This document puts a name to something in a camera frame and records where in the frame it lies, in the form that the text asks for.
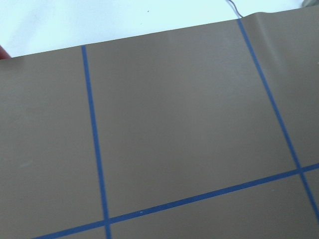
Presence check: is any red cylinder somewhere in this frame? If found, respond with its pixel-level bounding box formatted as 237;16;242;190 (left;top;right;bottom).
0;46;11;60

